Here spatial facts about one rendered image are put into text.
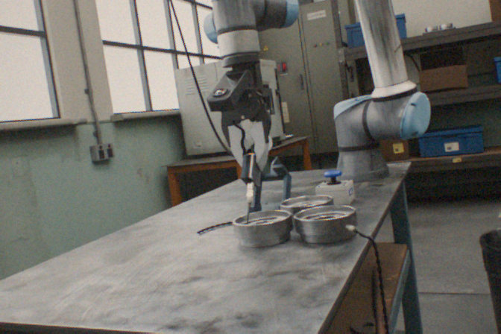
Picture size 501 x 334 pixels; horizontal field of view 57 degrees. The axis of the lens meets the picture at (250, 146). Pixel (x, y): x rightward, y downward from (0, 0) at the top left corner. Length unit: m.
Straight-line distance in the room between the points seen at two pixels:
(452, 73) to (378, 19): 3.06
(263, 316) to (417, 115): 0.82
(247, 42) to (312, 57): 3.90
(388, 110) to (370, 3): 0.27
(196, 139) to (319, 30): 1.99
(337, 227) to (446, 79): 3.55
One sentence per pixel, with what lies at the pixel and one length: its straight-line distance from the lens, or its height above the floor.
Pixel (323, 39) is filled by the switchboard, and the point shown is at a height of 1.67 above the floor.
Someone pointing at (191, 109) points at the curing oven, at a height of 1.13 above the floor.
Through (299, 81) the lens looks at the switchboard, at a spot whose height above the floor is 1.31.
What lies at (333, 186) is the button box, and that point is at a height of 0.84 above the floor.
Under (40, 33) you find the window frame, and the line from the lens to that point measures 2.74.
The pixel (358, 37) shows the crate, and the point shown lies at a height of 1.59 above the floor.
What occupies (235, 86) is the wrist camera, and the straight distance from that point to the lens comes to 0.80.
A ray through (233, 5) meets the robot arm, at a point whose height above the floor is 1.22.
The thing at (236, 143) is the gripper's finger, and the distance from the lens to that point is 0.86.
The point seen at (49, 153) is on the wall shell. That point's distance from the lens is 2.57.
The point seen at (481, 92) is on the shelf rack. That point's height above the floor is 0.96.
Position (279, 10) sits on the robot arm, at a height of 1.21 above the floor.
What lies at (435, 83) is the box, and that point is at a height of 1.09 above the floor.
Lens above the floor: 1.02
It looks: 3 degrees down
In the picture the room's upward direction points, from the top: 8 degrees counter-clockwise
